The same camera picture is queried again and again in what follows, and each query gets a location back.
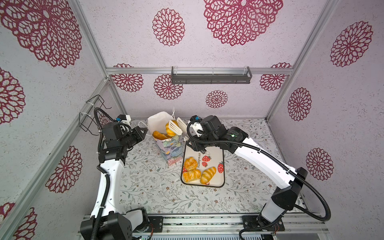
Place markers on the round knotted fake bread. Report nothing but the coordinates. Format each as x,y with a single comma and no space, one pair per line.
190,164

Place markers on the black wall shelf rail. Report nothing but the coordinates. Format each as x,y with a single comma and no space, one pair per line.
211,78

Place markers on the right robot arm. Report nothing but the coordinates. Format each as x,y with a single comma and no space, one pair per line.
288,188

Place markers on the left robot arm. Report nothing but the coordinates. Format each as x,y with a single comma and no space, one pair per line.
107,220

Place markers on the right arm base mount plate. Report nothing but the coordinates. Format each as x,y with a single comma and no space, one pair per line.
251,222

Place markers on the small fake croissant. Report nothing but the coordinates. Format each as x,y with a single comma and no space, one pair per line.
173,129

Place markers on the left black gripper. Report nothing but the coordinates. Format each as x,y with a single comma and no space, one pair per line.
139,137

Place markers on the black wire wall rack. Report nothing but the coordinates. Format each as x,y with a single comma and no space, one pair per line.
87,120

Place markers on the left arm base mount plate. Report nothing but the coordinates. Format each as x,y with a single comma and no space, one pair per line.
151,225

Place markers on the flaky fake pastry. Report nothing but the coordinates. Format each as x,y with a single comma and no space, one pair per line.
191,176

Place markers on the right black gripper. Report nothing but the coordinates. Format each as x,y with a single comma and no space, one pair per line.
195,146

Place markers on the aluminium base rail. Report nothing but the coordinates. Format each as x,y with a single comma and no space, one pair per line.
298,226

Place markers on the white strawberry tray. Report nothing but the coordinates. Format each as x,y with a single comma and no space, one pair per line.
213,157

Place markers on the floral paper gift bag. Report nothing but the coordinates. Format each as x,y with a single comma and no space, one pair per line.
170,149

